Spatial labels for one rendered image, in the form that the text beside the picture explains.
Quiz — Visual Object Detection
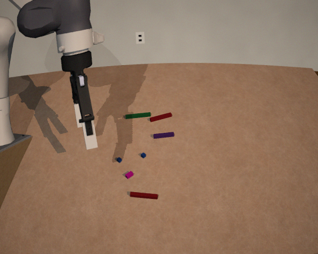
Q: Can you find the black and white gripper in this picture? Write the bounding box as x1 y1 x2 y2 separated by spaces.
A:
61 51 98 150

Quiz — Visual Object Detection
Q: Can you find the small magenta block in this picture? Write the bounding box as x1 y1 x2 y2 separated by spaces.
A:
125 171 134 179

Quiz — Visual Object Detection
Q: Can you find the green rod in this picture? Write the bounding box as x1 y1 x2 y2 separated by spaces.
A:
126 112 151 119

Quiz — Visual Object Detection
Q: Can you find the dark red rod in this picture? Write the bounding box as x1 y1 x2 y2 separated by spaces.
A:
150 112 172 122
130 192 158 199

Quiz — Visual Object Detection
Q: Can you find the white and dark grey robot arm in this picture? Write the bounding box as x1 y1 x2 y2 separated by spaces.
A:
0 0 104 146

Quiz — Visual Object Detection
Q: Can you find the purple rod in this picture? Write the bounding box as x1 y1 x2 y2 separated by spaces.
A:
153 132 174 139

